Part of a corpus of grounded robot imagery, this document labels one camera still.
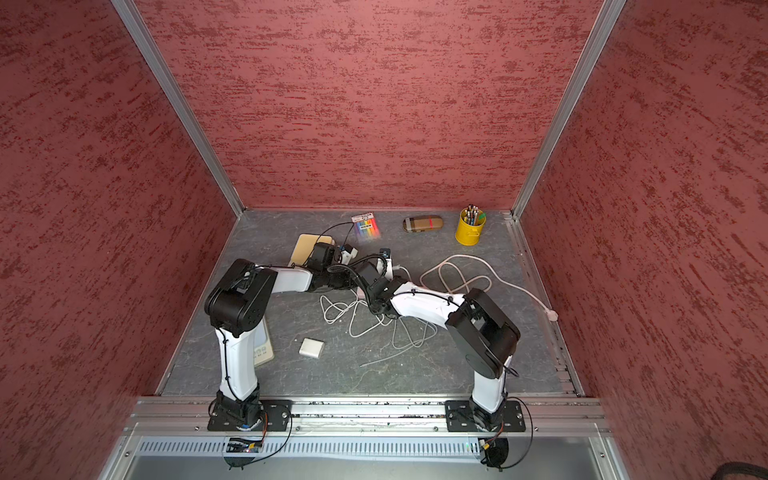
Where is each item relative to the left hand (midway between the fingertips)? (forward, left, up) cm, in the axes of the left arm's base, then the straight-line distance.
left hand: (367, 285), depth 98 cm
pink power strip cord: (-9, -61, -3) cm, 62 cm away
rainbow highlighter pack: (+26, +2, +1) cm, 26 cm away
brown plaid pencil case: (+27, -20, +2) cm, 33 cm away
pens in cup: (+18, -36, +16) cm, 43 cm away
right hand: (-3, -5, +5) cm, 8 cm away
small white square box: (-21, +15, 0) cm, 26 cm away
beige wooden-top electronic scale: (+15, +24, +1) cm, 29 cm away
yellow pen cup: (+19, -36, +5) cm, 41 cm away
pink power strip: (-4, +2, +1) cm, 5 cm away
